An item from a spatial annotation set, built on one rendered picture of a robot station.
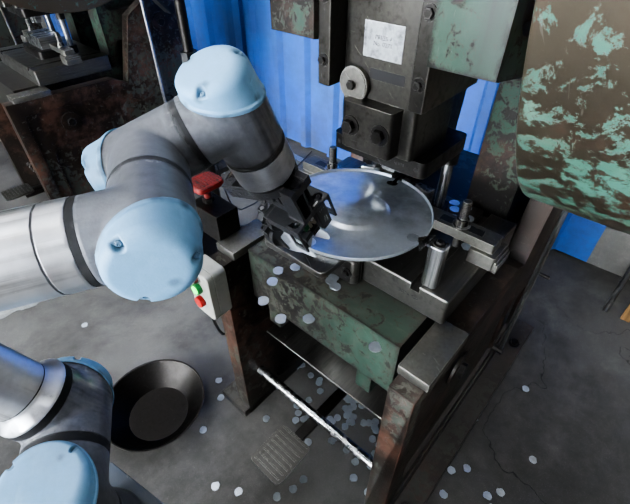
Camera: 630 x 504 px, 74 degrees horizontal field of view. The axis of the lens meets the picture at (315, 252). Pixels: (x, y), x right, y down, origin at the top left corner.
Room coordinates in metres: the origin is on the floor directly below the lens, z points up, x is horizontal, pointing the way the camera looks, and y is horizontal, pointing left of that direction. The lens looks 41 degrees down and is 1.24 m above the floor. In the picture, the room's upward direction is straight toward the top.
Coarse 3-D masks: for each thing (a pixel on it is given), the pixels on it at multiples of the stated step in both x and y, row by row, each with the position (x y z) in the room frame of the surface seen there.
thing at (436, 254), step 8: (432, 240) 0.54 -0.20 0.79; (440, 240) 0.53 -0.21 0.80; (432, 248) 0.52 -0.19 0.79; (440, 248) 0.52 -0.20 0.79; (448, 248) 0.52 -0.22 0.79; (432, 256) 0.52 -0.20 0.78; (440, 256) 0.51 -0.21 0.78; (424, 264) 0.53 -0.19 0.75; (432, 264) 0.52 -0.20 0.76; (440, 264) 0.51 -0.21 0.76; (424, 272) 0.53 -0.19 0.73; (432, 272) 0.52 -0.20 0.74; (440, 272) 0.52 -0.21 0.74; (424, 280) 0.52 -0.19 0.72; (432, 280) 0.51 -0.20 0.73; (440, 280) 0.52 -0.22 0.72; (432, 288) 0.51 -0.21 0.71
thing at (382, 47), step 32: (352, 0) 0.72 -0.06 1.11; (384, 0) 0.68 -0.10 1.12; (416, 0) 0.65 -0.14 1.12; (352, 32) 0.72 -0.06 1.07; (384, 32) 0.68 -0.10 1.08; (416, 32) 0.64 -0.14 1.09; (352, 64) 0.72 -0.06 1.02; (384, 64) 0.68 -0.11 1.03; (352, 96) 0.70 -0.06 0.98; (384, 96) 0.67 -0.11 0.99; (352, 128) 0.66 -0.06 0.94; (384, 128) 0.63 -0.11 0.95; (416, 128) 0.63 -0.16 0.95
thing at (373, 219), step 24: (336, 192) 0.71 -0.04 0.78; (360, 192) 0.70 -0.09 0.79; (384, 192) 0.71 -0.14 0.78; (408, 192) 0.71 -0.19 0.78; (336, 216) 0.62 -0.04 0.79; (360, 216) 0.62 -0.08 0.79; (384, 216) 0.62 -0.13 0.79; (408, 216) 0.63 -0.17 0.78; (432, 216) 0.62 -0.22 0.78; (336, 240) 0.56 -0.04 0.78; (360, 240) 0.56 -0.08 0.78; (384, 240) 0.56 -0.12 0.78; (408, 240) 0.56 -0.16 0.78
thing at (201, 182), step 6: (204, 174) 0.81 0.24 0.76; (210, 174) 0.81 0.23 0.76; (216, 174) 0.81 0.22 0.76; (192, 180) 0.79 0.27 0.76; (198, 180) 0.79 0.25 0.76; (204, 180) 0.79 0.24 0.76; (210, 180) 0.79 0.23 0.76; (216, 180) 0.79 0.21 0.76; (222, 180) 0.79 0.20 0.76; (198, 186) 0.76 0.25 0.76; (204, 186) 0.76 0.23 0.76; (210, 186) 0.77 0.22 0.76; (216, 186) 0.78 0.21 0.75; (198, 192) 0.75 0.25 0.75; (204, 192) 0.75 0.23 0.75; (210, 192) 0.79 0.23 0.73
